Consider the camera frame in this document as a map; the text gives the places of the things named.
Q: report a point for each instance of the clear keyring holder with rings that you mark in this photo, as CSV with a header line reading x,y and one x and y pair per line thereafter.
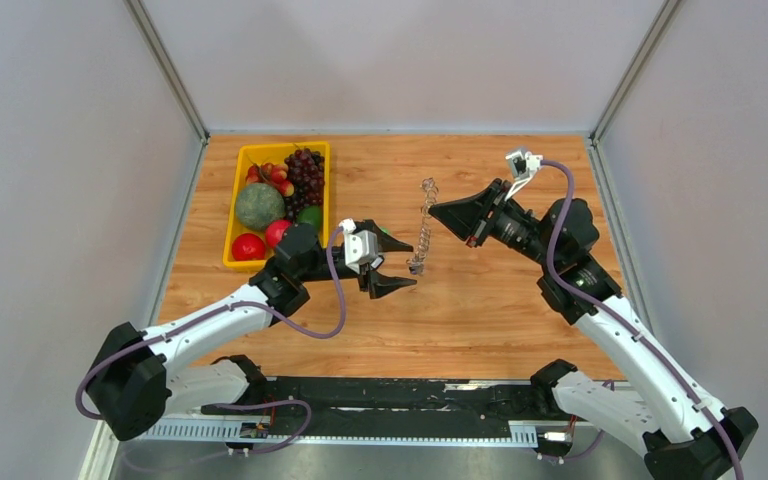
x,y
430,191

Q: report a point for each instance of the green melon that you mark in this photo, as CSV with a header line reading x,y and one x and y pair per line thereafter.
x,y
257,205

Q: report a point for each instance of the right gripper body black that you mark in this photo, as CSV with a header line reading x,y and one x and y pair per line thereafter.
x,y
509,226

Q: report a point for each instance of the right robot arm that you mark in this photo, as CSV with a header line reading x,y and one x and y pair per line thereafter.
x,y
679,429

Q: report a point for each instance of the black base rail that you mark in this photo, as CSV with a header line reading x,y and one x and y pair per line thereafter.
x,y
398,407

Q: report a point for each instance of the yellow plastic bin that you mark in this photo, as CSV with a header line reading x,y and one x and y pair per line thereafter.
x,y
260,154

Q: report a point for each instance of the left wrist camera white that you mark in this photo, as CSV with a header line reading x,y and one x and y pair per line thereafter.
x,y
351,232

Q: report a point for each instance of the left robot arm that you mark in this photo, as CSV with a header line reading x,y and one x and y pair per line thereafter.
x,y
139,376

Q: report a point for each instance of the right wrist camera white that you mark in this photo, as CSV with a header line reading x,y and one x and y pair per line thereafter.
x,y
524,166

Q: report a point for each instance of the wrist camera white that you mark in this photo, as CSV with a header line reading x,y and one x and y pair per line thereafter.
x,y
524,166
351,232

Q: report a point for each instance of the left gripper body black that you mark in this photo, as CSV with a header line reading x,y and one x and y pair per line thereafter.
x,y
344,272

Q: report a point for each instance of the red peaches cluster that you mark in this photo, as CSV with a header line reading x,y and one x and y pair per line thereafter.
x,y
275,175

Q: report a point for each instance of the green lime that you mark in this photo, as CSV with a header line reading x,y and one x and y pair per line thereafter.
x,y
312,216

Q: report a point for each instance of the red tomato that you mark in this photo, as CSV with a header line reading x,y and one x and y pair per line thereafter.
x,y
248,247

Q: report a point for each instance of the purple grape bunch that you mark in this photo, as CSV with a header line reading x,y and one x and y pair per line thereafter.
x,y
306,174

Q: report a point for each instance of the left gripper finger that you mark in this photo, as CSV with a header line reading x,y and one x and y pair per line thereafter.
x,y
378,285
374,240

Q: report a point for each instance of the red apple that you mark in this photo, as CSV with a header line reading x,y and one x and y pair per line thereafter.
x,y
275,232

